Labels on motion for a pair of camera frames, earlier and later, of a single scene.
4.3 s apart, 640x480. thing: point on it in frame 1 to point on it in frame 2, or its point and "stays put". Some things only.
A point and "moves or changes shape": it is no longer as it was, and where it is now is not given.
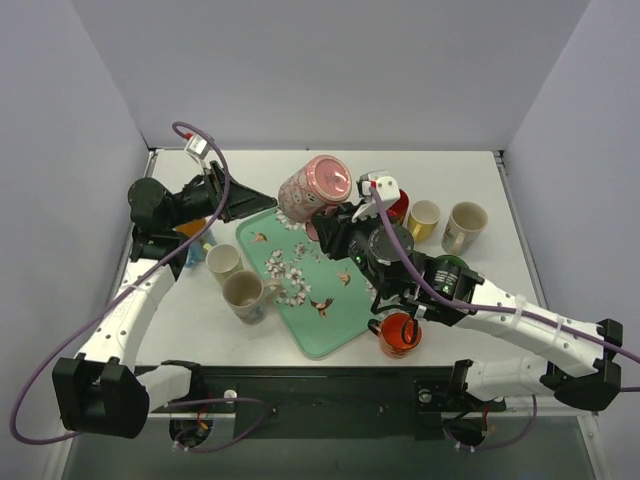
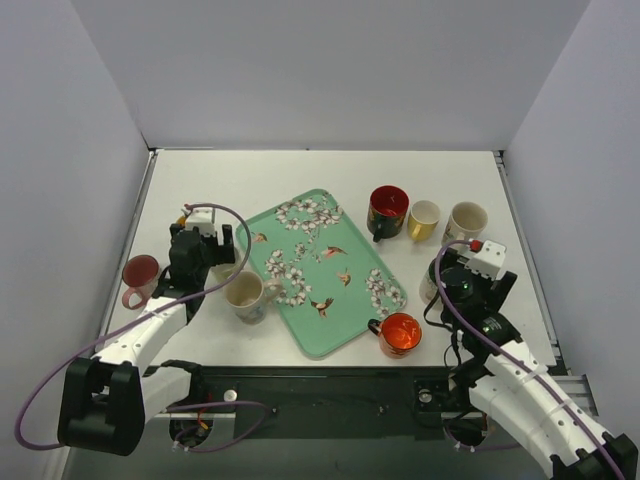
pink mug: [322, 182] moves or changes shape
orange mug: [399, 334] stays put
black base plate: [337, 403] stays put
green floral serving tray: [327, 301] stays put
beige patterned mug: [248, 295] stays put
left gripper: [220, 193] to [218, 251]
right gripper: [326, 232] to [503, 284]
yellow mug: [423, 219] stays put
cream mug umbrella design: [465, 222] stays put
